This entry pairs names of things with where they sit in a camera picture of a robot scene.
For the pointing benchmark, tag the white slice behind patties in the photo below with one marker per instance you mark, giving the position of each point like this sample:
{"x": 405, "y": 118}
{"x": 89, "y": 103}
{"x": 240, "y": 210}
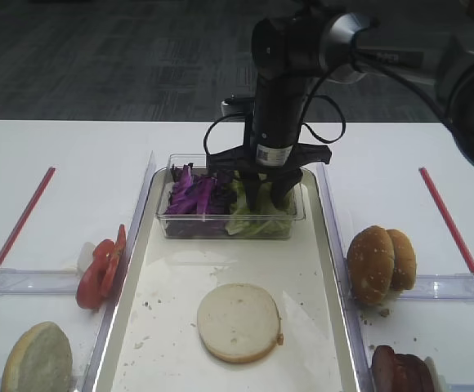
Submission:
{"x": 439, "y": 382}

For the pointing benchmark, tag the rear tomato slice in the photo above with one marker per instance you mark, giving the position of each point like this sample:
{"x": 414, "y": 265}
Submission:
{"x": 119, "y": 253}

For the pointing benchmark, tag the front sesame bun top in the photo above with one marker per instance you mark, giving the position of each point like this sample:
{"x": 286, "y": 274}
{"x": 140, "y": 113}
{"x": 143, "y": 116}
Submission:
{"x": 370, "y": 263}

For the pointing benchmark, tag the clear cross divider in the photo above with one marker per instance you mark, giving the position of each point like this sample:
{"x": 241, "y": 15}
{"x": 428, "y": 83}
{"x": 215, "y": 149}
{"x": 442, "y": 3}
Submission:
{"x": 436, "y": 287}
{"x": 38, "y": 282}

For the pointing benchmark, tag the sesame bun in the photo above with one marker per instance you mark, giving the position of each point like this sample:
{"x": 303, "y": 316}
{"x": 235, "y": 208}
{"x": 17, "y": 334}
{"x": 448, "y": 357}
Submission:
{"x": 370, "y": 263}
{"x": 405, "y": 265}

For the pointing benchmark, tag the clear plastic salad container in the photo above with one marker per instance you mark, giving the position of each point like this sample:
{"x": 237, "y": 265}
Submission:
{"x": 199, "y": 168}

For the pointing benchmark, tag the left red tape strip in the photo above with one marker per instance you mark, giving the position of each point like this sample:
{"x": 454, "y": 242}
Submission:
{"x": 13, "y": 235}

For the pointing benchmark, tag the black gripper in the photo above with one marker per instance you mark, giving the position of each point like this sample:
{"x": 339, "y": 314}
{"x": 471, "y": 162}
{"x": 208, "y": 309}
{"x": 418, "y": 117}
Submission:
{"x": 271, "y": 150}

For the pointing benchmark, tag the bun half standing left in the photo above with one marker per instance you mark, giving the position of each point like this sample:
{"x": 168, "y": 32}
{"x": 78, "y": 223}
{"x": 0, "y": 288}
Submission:
{"x": 41, "y": 360}

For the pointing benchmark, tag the tomato slice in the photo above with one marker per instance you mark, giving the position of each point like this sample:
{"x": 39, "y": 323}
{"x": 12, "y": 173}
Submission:
{"x": 96, "y": 283}
{"x": 119, "y": 253}

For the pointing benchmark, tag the rear meat patty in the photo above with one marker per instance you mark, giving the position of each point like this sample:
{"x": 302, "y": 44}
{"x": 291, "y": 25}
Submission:
{"x": 410, "y": 373}

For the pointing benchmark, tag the right upper clear cross divider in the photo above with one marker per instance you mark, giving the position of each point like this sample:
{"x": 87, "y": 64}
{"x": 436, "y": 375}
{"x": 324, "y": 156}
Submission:
{"x": 436, "y": 287}

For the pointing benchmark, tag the green lettuce pile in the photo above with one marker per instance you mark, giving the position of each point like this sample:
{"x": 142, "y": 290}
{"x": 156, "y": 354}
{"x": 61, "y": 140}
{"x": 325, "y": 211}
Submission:
{"x": 268, "y": 222}

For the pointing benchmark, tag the left upper clear cross divider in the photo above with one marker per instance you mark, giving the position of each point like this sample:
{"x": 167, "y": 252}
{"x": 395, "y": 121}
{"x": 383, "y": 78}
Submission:
{"x": 38, "y": 282}

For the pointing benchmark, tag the rear sesame bun top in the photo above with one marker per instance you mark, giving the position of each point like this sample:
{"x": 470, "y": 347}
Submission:
{"x": 405, "y": 265}

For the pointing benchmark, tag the right long clear divider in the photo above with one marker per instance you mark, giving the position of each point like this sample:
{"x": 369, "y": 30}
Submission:
{"x": 350, "y": 318}

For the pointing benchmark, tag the red tape strip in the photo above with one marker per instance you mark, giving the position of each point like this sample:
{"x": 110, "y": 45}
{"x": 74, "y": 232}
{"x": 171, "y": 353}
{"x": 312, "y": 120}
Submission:
{"x": 448, "y": 219}
{"x": 13, "y": 235}

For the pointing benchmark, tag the front meat patty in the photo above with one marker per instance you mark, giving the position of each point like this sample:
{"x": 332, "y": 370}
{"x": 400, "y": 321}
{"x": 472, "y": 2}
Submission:
{"x": 383, "y": 367}

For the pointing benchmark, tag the left long clear divider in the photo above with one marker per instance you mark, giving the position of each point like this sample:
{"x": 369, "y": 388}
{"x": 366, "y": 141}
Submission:
{"x": 131, "y": 253}

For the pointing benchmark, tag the meat patty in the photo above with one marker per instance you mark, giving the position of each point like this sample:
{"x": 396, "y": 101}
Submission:
{"x": 410, "y": 373}
{"x": 383, "y": 367}

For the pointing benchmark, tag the long clear divider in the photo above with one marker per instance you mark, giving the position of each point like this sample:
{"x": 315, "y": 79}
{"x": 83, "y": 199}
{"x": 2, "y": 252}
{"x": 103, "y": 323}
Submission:
{"x": 131, "y": 253}
{"x": 350, "y": 318}

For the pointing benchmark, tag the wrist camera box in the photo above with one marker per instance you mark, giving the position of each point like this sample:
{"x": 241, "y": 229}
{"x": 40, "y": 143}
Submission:
{"x": 240, "y": 105}

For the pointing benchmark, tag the purple cabbage shreds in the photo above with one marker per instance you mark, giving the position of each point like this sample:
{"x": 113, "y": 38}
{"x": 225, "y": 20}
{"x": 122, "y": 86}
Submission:
{"x": 194, "y": 196}

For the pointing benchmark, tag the right red tape strip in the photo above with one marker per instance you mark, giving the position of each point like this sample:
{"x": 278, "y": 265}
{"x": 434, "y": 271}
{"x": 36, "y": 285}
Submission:
{"x": 448, "y": 219}

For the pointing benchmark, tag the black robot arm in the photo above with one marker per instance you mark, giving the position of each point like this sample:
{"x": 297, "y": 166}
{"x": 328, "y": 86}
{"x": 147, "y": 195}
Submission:
{"x": 294, "y": 55}

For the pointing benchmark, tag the bottom bun slice on tray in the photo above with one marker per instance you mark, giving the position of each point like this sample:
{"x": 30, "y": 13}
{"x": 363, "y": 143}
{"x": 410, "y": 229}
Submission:
{"x": 239, "y": 323}

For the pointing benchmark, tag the front tomato slice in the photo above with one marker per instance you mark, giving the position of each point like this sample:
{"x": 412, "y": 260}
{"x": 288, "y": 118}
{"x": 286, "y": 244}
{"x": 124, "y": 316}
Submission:
{"x": 96, "y": 283}

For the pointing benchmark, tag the white metal tray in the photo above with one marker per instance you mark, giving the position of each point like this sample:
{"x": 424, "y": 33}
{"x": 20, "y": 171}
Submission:
{"x": 155, "y": 344}

